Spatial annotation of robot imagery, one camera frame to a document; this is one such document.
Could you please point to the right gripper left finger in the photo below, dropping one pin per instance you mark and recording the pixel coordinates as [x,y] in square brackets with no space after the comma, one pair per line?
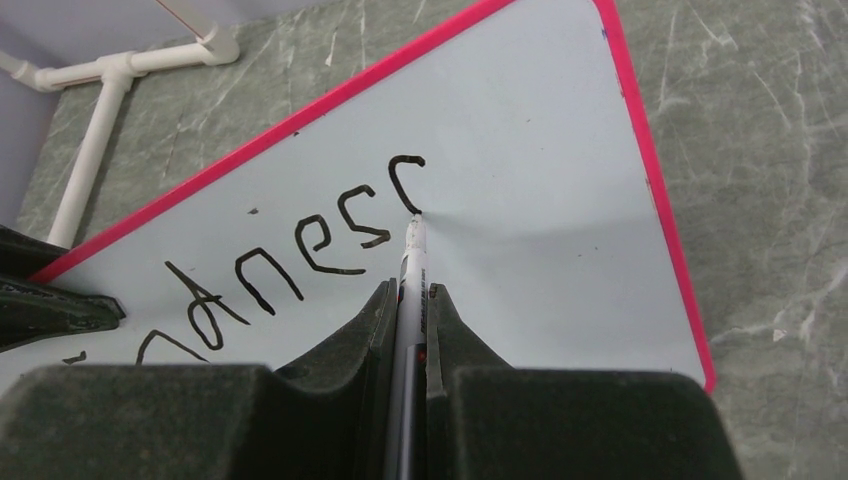
[321,416]

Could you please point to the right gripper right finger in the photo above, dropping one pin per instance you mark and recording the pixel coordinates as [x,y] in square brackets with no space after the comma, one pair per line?
[488,420]

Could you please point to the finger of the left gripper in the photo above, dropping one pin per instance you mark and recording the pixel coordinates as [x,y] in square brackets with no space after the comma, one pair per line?
[32,312]
[22,256]

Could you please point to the black whiteboard marker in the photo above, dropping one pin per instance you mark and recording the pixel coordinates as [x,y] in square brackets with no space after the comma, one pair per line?
[409,354]

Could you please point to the pink-framed whiteboard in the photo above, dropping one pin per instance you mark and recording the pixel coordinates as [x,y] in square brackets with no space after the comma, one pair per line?
[516,127]

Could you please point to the white pvc pipe frame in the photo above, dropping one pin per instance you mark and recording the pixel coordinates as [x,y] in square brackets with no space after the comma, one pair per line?
[213,45]

